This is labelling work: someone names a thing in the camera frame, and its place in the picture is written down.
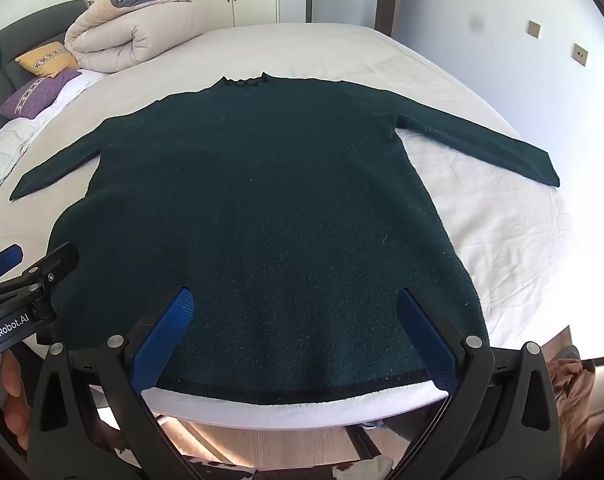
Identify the bed with white sheet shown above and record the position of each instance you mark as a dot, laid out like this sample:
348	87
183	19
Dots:
482	200

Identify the tan cloth garment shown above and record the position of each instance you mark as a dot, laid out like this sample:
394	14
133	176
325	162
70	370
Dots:
574	385

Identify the person's left hand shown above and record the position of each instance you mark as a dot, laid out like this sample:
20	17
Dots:
11	390

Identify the folded beige duvet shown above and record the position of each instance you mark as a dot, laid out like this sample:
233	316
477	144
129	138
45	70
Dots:
141	35

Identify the beige wall socket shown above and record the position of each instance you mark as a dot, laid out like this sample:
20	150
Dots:
581	55
534	29

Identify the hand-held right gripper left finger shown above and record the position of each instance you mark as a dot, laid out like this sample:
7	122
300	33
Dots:
164	340

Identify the grey padded headboard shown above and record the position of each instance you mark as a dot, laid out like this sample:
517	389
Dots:
11	47

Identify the white crumpled cloth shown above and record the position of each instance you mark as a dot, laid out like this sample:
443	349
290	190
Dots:
367	467

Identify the yellow patterned pillow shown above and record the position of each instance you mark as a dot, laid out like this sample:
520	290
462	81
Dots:
46	59

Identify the dark green sweater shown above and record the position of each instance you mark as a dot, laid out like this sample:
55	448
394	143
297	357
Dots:
282	220

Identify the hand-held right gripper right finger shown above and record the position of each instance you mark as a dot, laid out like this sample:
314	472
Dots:
427	340

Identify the purple patterned pillow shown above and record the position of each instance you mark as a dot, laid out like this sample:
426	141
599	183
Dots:
34	92

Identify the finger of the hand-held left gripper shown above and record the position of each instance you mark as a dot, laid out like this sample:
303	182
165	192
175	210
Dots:
56	262
4	260

